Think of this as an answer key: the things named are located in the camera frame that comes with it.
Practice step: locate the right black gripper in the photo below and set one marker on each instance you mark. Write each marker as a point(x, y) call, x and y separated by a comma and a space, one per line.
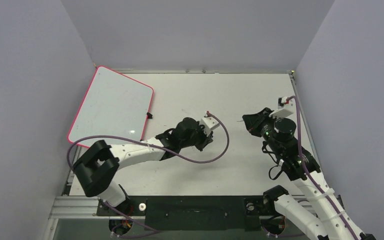
point(257, 123)

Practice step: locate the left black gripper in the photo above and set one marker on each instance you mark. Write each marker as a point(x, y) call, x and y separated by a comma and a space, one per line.
point(206, 139)

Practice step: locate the pink-framed whiteboard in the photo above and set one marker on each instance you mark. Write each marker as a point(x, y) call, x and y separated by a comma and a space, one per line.
point(114, 105)

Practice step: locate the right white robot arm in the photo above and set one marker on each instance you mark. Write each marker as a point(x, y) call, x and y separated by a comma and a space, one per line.
point(329, 221)

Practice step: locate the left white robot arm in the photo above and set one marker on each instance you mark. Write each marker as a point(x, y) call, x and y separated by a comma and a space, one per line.
point(96, 167)

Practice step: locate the black whiteboard clip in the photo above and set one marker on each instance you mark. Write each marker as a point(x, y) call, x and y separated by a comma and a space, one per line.
point(149, 115)

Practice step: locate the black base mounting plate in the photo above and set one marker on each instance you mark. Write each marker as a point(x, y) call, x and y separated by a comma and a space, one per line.
point(204, 213)

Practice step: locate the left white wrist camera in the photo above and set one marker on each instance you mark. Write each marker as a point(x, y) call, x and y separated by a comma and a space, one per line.
point(208, 123)

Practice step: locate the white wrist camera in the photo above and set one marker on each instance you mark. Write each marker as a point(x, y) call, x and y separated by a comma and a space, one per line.
point(208, 123)
point(284, 109)

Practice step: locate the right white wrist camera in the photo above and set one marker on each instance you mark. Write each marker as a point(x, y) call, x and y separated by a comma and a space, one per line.
point(284, 109)

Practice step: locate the aluminium front rail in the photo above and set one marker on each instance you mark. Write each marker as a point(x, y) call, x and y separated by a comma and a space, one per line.
point(72, 207)

